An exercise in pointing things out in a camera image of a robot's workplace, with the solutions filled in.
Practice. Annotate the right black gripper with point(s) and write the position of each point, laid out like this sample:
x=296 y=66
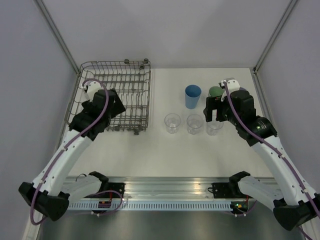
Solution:
x=211 y=104

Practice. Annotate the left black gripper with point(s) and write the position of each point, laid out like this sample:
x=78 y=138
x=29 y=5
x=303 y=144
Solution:
x=118 y=107

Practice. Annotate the green plastic cup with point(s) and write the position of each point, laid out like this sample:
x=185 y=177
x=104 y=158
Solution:
x=215 y=91

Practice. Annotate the clear glass cup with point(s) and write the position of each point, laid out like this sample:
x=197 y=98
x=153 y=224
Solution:
x=213 y=127
x=172 y=123
x=194 y=124

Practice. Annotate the blue plastic cup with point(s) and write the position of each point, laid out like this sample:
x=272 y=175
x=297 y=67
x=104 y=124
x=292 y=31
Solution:
x=192 y=95

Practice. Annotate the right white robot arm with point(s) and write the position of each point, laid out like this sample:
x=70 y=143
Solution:
x=296 y=202

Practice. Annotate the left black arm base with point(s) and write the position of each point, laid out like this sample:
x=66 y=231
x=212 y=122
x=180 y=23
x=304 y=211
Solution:
x=116 y=187

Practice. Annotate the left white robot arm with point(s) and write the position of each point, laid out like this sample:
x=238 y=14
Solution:
x=47 y=193

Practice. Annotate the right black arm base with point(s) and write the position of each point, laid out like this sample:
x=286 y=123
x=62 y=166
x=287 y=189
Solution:
x=221 y=190

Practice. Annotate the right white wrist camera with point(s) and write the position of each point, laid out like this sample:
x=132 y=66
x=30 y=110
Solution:
x=229 y=85

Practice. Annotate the grey wire dish rack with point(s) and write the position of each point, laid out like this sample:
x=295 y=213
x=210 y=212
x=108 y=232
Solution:
x=131 y=79

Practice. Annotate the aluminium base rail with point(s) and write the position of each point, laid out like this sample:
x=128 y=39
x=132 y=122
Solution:
x=168 y=188

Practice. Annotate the left aluminium frame post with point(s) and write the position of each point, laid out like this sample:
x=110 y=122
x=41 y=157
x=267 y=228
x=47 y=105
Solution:
x=56 y=33

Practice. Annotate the aluminium frame post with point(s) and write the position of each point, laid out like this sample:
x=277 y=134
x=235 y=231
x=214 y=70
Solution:
x=275 y=34
x=56 y=33

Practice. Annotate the white slotted cable duct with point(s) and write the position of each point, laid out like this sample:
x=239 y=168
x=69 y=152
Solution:
x=139 y=205

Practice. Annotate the right aluminium frame post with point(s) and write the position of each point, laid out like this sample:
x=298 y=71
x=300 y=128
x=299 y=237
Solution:
x=275 y=34

